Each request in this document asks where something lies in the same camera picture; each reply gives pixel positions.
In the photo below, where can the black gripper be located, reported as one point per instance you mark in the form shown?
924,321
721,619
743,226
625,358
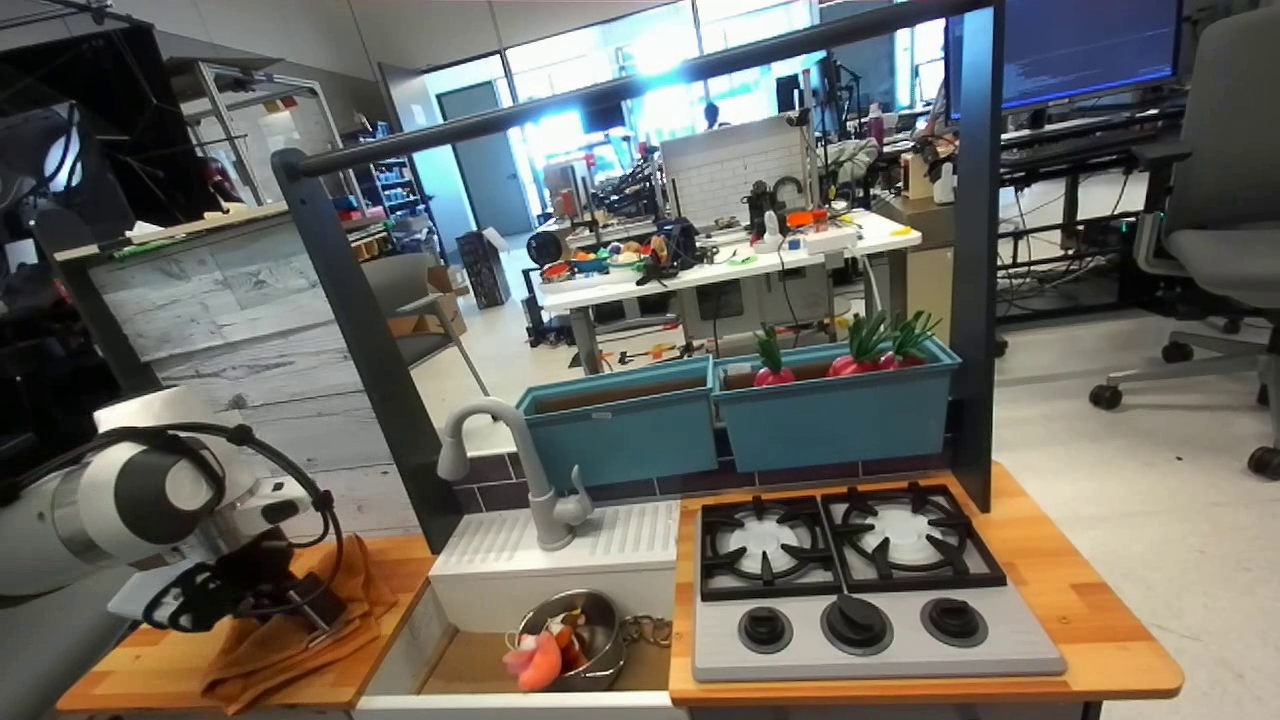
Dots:
260,560

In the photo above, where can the orange terry towel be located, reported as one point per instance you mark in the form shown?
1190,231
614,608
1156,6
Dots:
284,663

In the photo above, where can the pink plush toy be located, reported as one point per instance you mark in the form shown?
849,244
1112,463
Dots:
521,663

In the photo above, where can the orange plush toy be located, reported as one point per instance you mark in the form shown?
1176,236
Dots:
553,663

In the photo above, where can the brown and white plush toy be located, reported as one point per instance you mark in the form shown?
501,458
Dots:
577,625

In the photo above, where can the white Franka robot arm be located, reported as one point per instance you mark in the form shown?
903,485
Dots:
146,493

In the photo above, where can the white toy sink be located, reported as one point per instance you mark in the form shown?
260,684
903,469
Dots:
563,560

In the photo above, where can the silver metal pot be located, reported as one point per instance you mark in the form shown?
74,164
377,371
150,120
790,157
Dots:
607,625

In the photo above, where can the grey wood-look back panel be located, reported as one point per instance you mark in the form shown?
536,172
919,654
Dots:
264,345

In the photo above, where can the grey toy faucet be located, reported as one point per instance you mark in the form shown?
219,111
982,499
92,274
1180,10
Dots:
543,493

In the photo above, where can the small grey chair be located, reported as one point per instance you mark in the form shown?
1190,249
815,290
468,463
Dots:
406,284

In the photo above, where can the black bin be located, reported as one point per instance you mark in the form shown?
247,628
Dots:
483,274

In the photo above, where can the teal planter box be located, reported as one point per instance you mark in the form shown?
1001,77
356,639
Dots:
841,420
621,433

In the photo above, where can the white metal shelf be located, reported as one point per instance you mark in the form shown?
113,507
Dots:
264,134

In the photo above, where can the black equipment rack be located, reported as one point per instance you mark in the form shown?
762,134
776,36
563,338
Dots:
133,134

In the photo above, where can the black stove knob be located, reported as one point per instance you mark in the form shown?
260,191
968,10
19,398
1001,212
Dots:
766,628
859,625
954,621

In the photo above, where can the black burner grate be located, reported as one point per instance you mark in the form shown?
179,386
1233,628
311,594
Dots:
915,534
766,547

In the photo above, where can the white office desk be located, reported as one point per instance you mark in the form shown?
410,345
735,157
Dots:
721,274

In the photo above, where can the grey board panel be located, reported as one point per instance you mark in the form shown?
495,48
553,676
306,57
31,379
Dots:
735,172

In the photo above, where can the red toy vegetable bunch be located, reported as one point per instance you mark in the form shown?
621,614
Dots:
864,355

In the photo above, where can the tan cardboard box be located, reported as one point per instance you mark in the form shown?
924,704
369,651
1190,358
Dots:
924,284

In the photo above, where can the grey stove panel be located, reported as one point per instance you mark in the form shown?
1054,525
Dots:
1040,640

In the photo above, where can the wooden toy kitchen unit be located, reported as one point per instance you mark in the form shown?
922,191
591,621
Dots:
1092,625

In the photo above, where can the black office desk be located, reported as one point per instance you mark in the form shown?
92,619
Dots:
1083,172

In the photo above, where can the computer monitor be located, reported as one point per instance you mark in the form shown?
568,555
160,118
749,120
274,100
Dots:
1083,53

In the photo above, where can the grey office chair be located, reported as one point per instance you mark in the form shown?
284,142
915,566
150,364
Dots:
1227,200

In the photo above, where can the black panel edge post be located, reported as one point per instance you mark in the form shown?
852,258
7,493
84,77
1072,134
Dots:
103,321

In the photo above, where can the black kitchen frame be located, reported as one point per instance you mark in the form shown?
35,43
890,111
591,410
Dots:
974,264

